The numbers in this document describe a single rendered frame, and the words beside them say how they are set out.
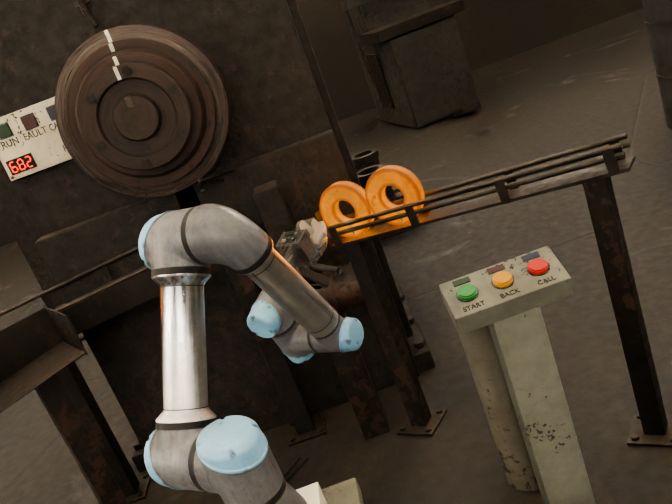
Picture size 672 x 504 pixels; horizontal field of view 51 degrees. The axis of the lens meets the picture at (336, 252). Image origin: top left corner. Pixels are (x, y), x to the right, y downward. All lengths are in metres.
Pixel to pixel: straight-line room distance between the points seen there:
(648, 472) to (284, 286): 0.97
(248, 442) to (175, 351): 0.24
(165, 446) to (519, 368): 0.72
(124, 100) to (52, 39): 0.37
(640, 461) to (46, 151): 1.81
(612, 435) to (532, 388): 0.48
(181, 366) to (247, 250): 0.25
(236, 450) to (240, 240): 0.38
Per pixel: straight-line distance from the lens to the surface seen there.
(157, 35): 2.04
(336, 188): 1.88
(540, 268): 1.46
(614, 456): 1.92
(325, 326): 1.52
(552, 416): 1.60
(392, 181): 1.79
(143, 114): 1.96
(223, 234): 1.32
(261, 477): 1.32
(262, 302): 1.58
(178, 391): 1.40
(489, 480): 1.93
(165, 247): 1.39
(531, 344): 1.50
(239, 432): 1.31
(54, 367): 2.04
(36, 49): 2.27
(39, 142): 2.28
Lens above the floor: 1.21
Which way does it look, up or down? 18 degrees down
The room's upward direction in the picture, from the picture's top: 21 degrees counter-clockwise
